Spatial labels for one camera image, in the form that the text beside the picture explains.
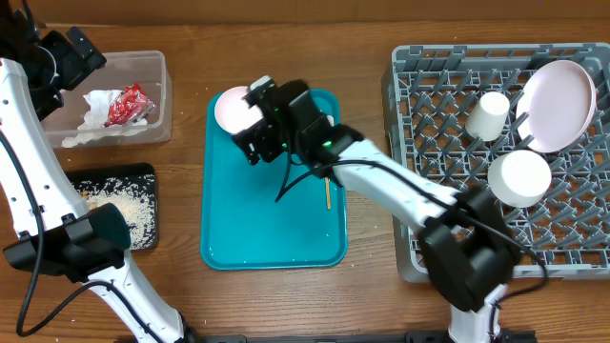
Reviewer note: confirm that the white paper cup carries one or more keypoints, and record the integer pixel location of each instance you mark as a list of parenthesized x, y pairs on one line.
[(488, 117)]

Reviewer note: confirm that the pink bowl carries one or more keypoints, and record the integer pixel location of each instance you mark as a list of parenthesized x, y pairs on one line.
[(233, 113)]

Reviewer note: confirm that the pile of white rice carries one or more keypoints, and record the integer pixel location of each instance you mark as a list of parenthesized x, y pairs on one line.
[(135, 197)]

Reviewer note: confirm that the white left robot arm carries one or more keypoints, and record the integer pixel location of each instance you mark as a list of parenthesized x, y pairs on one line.
[(58, 233)]

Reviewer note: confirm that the white napkin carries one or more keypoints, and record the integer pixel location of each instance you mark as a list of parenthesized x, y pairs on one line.
[(93, 126)]

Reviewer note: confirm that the wooden chopstick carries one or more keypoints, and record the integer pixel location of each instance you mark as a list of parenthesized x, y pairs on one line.
[(328, 193)]

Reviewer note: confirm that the grey dishwasher rack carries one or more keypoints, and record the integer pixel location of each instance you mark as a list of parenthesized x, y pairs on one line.
[(429, 90)]

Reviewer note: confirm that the teal serving tray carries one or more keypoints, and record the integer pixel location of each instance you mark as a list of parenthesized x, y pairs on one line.
[(245, 226)]

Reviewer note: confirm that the pink round plate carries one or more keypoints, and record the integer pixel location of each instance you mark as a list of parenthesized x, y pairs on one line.
[(557, 105)]

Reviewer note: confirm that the white plastic fork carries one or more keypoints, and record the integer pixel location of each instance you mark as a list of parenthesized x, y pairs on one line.
[(331, 120)]

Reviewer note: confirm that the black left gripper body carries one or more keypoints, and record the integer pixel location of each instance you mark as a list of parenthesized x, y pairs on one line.
[(57, 66)]

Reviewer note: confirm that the white bowl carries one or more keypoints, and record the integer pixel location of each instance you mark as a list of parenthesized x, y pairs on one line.
[(519, 178)]

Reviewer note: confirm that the clear plastic bin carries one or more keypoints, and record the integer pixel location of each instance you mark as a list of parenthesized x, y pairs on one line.
[(146, 68)]

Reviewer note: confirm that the red snack wrapper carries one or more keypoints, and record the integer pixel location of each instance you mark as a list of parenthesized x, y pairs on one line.
[(131, 105)]

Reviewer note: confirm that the black food waste tray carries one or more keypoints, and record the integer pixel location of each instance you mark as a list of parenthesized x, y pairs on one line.
[(119, 171)]

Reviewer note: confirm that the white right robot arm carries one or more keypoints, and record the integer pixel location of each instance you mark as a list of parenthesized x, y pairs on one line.
[(466, 246)]

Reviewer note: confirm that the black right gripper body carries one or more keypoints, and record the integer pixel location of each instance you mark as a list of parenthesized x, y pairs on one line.
[(272, 140)]

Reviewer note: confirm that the pile of peanuts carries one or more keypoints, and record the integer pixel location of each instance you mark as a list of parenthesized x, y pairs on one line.
[(91, 203)]

